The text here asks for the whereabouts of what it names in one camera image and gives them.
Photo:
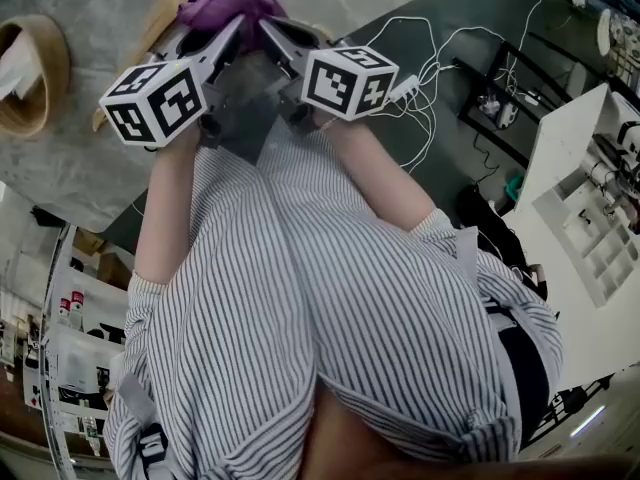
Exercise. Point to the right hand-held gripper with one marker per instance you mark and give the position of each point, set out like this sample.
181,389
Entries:
345,83

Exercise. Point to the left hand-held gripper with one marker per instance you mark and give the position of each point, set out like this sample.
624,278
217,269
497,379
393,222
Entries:
155,105

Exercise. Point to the white power strip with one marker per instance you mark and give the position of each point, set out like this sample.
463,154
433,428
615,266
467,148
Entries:
506,115
404,88

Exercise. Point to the cardboard box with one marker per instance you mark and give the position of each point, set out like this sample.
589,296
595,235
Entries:
112,270

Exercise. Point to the round wooden bowl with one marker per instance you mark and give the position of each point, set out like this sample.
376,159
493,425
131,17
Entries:
55,68

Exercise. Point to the white crumpled paper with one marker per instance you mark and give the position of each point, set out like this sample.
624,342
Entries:
12,75

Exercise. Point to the white desk with black frame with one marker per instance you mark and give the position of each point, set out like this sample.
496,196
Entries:
560,143

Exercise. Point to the purple cloth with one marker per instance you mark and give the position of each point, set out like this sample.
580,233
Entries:
225,3

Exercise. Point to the white metal shelf rack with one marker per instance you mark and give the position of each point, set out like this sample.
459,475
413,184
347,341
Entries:
50,368

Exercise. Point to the grey marble table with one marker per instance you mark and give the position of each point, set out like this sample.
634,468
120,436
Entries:
75,178

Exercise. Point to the red white can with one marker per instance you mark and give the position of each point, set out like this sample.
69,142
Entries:
64,313
77,310

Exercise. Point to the person's left forearm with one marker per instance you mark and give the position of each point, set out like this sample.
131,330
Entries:
165,208

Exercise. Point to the striped shirt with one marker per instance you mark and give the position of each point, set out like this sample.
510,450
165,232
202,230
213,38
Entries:
285,293

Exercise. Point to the person's right forearm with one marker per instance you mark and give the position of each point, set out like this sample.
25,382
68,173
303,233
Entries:
380,178

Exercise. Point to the green basin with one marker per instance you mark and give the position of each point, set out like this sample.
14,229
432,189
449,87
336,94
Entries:
515,188

